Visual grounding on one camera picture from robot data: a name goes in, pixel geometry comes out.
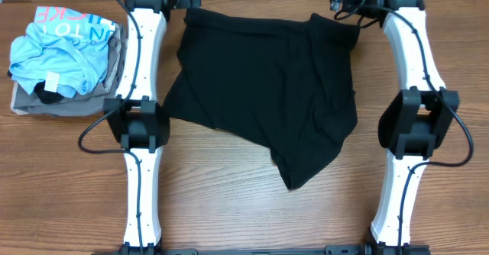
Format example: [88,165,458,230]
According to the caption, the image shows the light blue printed t-shirt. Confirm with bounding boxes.
[8,6,117,98]

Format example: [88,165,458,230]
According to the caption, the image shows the black t-shirt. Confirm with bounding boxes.
[164,8,360,189]

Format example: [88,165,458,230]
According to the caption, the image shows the grey folded garment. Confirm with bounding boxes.
[13,22,127,118]

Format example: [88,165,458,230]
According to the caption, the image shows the beige folded garment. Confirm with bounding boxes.
[10,37,133,115]

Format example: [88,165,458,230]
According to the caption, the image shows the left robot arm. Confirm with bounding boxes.
[104,0,201,254]

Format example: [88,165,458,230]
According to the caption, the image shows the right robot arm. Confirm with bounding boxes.
[325,0,459,254]

